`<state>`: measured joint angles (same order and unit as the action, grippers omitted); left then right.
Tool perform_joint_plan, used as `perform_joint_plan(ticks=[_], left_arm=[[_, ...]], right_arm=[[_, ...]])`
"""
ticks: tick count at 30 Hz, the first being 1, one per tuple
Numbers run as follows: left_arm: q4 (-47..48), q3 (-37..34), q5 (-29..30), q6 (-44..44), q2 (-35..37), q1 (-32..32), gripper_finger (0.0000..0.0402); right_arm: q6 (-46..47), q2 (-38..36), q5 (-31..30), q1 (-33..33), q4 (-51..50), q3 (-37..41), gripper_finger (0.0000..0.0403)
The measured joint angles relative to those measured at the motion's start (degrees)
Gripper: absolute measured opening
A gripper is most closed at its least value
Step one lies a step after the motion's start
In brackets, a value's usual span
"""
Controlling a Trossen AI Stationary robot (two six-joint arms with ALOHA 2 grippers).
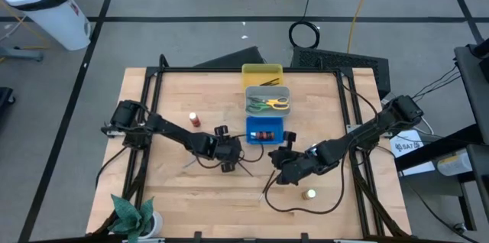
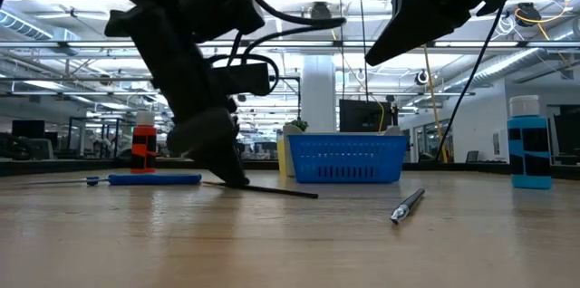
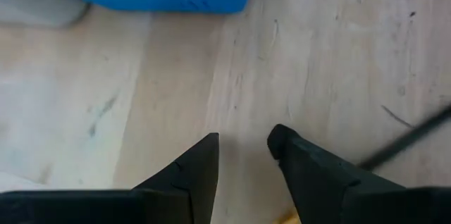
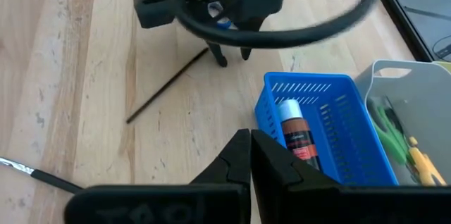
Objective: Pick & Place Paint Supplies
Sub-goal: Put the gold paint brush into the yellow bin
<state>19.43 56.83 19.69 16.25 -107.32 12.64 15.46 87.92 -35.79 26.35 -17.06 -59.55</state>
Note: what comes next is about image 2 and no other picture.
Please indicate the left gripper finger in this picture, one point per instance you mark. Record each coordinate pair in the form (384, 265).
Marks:
(204, 138)

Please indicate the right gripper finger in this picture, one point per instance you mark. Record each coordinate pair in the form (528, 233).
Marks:
(417, 16)

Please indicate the red-orange paint bottle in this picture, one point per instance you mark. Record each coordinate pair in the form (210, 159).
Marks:
(143, 143)

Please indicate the black paintbrush gold ferrule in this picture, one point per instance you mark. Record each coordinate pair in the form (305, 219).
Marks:
(281, 192)

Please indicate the blue paint bottle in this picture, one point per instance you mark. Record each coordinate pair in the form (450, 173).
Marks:
(528, 152)

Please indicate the yellow plastic bin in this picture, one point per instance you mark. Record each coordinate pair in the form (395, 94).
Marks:
(281, 156)

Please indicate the small green background plant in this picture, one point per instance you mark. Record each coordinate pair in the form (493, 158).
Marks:
(298, 125)

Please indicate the black background monitor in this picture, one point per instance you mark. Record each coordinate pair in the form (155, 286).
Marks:
(362, 116)

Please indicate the white building column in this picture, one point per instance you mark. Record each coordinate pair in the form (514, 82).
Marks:
(318, 93)

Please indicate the blue slotted plastic basket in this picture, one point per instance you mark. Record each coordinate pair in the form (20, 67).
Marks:
(346, 156)

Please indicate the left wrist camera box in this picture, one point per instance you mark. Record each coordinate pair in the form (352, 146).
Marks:
(222, 2)

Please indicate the black background frame stand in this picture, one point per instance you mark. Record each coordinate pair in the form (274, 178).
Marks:
(299, 98)

